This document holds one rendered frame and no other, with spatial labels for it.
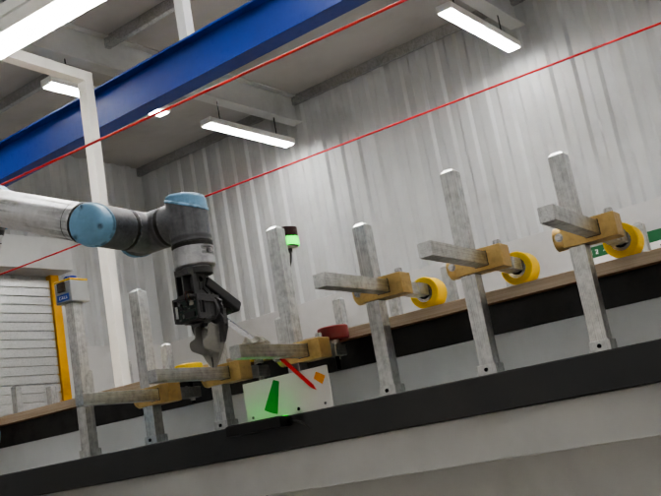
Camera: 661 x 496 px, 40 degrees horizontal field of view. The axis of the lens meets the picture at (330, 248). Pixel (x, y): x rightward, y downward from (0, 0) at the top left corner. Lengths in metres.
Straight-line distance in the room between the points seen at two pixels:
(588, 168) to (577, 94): 0.78
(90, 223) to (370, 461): 0.84
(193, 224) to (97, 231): 0.20
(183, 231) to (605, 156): 7.99
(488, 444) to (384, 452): 0.26
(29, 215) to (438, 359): 1.03
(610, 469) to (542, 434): 0.23
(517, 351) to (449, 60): 8.61
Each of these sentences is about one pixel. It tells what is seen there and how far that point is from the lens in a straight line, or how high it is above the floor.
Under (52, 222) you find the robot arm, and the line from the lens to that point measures 2.06.
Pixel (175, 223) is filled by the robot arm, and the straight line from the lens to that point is 1.99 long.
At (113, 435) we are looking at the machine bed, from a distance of 3.00.
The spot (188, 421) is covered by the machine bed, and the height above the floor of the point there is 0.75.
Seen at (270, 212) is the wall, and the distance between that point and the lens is 11.88.
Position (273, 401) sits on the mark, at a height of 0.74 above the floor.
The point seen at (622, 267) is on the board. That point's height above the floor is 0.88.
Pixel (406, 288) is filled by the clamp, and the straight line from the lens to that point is 2.12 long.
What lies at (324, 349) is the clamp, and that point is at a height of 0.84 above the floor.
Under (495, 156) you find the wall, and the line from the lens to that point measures 10.18.
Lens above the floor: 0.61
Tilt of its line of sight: 12 degrees up
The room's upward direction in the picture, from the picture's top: 10 degrees counter-clockwise
